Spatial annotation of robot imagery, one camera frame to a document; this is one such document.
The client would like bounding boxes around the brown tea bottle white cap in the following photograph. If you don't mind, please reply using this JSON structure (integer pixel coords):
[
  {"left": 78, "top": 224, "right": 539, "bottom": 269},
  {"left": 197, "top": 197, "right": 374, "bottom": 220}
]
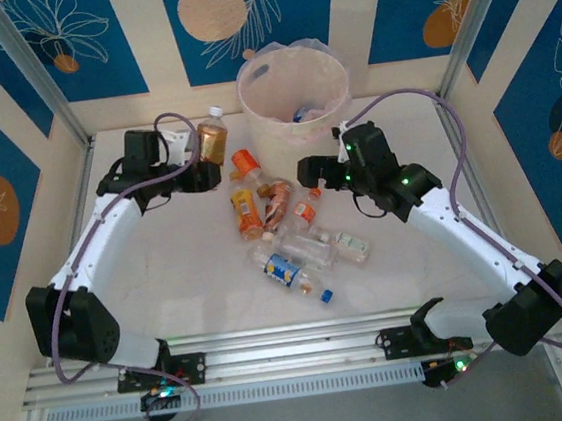
[{"left": 193, "top": 104, "right": 233, "bottom": 169}]

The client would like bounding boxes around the clear bottle orange label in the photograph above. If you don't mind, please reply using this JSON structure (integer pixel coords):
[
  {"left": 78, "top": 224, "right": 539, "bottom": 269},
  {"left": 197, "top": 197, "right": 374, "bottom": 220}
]
[{"left": 225, "top": 144, "right": 280, "bottom": 197}]

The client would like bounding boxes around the crushed copper label bottle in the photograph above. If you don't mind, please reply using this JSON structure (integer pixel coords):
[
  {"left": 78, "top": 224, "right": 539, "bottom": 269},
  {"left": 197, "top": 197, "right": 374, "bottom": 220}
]
[{"left": 256, "top": 176, "right": 301, "bottom": 244}]

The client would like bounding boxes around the yellow orange juice bottle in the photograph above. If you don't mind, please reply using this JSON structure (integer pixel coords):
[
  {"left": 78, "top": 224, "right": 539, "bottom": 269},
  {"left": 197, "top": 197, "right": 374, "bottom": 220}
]
[{"left": 227, "top": 185, "right": 266, "bottom": 243}]

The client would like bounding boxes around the large clear plastic bottle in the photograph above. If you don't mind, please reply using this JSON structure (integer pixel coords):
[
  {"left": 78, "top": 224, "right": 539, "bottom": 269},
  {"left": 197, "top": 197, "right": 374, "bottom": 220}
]
[{"left": 263, "top": 228, "right": 342, "bottom": 279}]

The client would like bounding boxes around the white green label bottle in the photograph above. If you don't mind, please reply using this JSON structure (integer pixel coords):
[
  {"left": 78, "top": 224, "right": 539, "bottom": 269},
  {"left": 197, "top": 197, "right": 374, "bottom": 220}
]
[{"left": 312, "top": 220, "right": 373, "bottom": 271}]

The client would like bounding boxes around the blue label bottle blue cap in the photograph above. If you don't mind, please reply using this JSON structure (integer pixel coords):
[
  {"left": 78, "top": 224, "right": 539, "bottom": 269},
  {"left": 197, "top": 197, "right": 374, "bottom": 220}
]
[{"left": 249, "top": 243, "right": 337, "bottom": 314}]

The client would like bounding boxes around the white plastic trash bin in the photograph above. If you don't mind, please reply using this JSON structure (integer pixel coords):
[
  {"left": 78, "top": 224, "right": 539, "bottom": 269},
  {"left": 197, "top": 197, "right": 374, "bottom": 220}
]
[{"left": 233, "top": 34, "right": 358, "bottom": 150}]

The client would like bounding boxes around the small bottle orange cap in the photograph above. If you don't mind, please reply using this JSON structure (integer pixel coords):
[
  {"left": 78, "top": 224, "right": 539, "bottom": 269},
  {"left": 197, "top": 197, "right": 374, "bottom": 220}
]
[{"left": 278, "top": 185, "right": 328, "bottom": 240}]

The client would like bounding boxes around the white right camera bracket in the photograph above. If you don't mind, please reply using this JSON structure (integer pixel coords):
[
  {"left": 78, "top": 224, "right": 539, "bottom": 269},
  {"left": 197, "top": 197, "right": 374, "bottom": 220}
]
[{"left": 331, "top": 121, "right": 355, "bottom": 163}]

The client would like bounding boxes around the white camera bracket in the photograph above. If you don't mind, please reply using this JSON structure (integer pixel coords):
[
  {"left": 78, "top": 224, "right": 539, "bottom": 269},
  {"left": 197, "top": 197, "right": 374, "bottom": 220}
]
[
  {"left": 159, "top": 125, "right": 194, "bottom": 159},
  {"left": 331, "top": 121, "right": 355, "bottom": 163}
]

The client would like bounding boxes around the white left camera bracket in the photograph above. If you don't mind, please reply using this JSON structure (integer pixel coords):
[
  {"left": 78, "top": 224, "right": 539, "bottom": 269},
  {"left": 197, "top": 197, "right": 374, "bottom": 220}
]
[{"left": 159, "top": 125, "right": 194, "bottom": 159}]

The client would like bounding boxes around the aluminium side rail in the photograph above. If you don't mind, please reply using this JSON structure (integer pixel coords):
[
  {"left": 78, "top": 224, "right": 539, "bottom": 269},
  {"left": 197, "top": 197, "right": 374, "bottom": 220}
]
[
  {"left": 432, "top": 86, "right": 512, "bottom": 254},
  {"left": 55, "top": 138, "right": 107, "bottom": 244}
]

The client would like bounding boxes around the aluminium frame post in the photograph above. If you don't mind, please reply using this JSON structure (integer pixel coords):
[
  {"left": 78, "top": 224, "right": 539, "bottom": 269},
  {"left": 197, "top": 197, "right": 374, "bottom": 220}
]
[
  {"left": 427, "top": 0, "right": 526, "bottom": 102},
  {"left": 0, "top": 0, "right": 97, "bottom": 159}
]

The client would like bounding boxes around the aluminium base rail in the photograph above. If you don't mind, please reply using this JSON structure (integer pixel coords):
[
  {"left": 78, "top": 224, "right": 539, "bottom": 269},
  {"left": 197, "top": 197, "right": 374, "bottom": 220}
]
[{"left": 16, "top": 291, "right": 562, "bottom": 410}]

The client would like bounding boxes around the white slotted cable duct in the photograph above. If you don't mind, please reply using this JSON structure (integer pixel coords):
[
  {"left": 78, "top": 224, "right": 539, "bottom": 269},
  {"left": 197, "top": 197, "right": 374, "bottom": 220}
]
[{"left": 44, "top": 360, "right": 428, "bottom": 421}]

